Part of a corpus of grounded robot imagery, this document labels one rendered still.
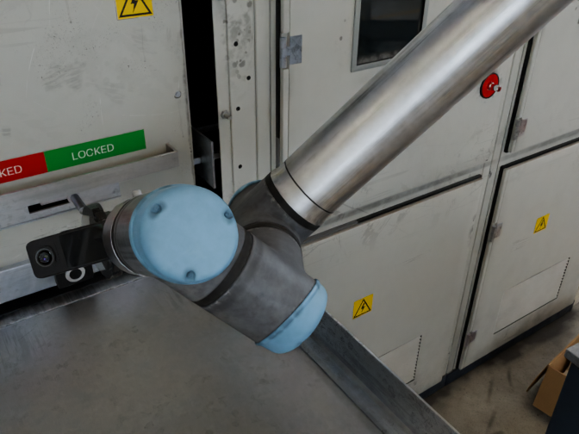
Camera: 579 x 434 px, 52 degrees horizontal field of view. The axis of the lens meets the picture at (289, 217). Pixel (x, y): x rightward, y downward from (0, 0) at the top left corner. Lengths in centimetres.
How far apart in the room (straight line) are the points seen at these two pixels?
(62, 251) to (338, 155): 34
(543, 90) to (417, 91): 100
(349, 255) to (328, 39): 50
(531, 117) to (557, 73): 12
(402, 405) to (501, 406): 128
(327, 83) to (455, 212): 59
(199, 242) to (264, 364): 40
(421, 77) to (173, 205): 29
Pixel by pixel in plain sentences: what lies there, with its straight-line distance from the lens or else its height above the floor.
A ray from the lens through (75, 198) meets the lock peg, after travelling 99.
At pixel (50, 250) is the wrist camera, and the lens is 73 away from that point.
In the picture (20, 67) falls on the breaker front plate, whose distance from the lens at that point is 93.
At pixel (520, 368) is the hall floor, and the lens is 222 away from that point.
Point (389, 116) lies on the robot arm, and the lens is 65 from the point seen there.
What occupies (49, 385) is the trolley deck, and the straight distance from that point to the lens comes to 93.
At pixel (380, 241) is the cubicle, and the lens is 138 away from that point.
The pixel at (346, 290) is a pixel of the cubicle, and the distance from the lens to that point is 139.
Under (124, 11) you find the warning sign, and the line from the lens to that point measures 95.
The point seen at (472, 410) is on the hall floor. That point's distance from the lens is 204.
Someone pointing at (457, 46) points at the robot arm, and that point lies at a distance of 65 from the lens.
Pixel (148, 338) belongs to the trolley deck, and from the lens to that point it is 96.
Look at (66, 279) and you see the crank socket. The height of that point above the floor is 89.
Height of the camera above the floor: 149
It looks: 32 degrees down
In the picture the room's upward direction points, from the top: 1 degrees clockwise
